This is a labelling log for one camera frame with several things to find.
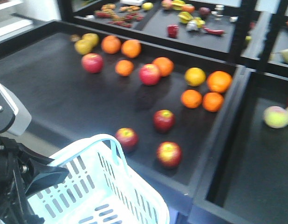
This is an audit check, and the small orange lower left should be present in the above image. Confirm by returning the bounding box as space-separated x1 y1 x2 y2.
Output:
180 90 202 109

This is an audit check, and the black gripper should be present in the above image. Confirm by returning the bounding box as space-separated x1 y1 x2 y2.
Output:
0 136 69 224

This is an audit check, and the yellow starfruit left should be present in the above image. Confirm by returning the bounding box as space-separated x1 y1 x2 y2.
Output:
178 11 193 24

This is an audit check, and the yellow starfruit right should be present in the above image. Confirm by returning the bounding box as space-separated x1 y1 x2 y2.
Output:
194 17 206 28

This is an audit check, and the yellow-green apple front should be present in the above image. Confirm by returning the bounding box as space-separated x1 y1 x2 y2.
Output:
74 39 93 55

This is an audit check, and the black perforated upright post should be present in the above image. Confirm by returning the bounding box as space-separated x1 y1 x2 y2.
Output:
227 0 257 64

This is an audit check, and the red chili pepper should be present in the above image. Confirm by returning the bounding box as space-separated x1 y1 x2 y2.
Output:
203 27 226 36

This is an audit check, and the pink peach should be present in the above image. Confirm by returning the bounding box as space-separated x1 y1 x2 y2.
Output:
263 106 288 129

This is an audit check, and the yellow orange right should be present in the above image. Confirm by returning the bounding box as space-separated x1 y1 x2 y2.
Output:
184 67 206 87

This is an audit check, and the dark red apple front left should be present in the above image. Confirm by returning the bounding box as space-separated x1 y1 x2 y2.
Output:
115 127 138 152

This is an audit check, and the white garlic bulb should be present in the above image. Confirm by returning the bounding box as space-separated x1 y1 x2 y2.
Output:
185 21 199 32

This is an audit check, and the yellow starfruit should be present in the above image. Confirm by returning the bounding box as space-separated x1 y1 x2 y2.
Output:
194 17 206 28
178 11 193 24

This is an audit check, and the large orange far right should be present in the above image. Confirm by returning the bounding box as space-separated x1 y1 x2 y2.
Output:
206 71 233 93

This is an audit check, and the small orange centre left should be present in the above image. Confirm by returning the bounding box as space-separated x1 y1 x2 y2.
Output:
115 60 134 77

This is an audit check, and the small orange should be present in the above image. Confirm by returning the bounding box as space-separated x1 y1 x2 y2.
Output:
202 92 224 112
115 60 134 77
180 90 202 109

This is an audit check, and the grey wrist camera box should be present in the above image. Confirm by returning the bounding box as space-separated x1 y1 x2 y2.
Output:
0 83 32 136

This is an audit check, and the black wood-panel fruit stand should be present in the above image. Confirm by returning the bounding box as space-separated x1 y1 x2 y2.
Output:
0 0 288 224

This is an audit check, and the orange behind centre apple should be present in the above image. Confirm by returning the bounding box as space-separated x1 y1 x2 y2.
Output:
152 57 174 77

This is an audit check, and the red bell pepper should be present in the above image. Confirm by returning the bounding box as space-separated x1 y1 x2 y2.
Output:
167 24 179 39

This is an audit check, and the pink-red apple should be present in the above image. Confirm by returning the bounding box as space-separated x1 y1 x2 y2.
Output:
139 63 161 86
81 53 104 74

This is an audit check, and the dark purple onion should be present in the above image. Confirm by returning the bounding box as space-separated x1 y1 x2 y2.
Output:
199 7 211 17

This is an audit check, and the small orange lower right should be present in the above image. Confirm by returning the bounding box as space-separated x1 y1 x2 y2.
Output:
202 92 224 112

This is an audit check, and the pink-red apple centre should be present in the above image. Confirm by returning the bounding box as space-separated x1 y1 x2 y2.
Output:
139 63 161 86

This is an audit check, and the dark red apple upper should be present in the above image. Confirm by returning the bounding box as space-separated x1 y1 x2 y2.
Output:
153 109 175 133

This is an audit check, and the red-yellow apple front right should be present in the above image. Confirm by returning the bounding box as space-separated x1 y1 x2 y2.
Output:
156 141 182 168

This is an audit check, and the pink-red apple far left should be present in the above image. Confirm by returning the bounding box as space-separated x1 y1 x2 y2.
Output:
81 53 104 74

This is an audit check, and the dark red apple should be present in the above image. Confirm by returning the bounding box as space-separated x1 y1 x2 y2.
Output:
115 127 138 152
153 109 175 133

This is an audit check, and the light blue plastic basket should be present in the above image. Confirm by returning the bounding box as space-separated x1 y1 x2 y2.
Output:
28 134 170 224

